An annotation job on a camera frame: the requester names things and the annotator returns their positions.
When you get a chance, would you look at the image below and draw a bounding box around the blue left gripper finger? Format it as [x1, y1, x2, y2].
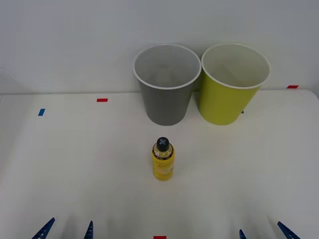
[31, 217, 56, 239]
[83, 220, 94, 239]

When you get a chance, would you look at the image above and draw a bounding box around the yellow bottle with black cap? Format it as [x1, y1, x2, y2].
[151, 136, 175, 182]

